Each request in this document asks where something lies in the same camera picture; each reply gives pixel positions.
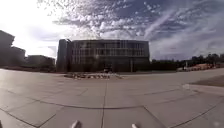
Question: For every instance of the white vehicle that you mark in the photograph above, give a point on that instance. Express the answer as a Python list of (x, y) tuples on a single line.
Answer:
[(106, 70)]

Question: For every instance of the glass fronted building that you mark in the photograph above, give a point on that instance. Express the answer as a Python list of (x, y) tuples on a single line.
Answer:
[(106, 53)]

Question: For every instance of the grey stone slab plaza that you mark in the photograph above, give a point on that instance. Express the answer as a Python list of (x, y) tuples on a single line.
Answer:
[(100, 96)]

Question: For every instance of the robot's own part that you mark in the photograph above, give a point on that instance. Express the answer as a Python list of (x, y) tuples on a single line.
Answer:
[(75, 125), (134, 126)]

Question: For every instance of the low dark building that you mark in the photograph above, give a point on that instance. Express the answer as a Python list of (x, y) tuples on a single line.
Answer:
[(40, 61)]

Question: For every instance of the row of dark trees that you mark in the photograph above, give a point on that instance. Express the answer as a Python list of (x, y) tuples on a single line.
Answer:
[(203, 60)]

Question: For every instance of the tall dark building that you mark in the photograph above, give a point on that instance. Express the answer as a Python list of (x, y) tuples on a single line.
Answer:
[(8, 51)]

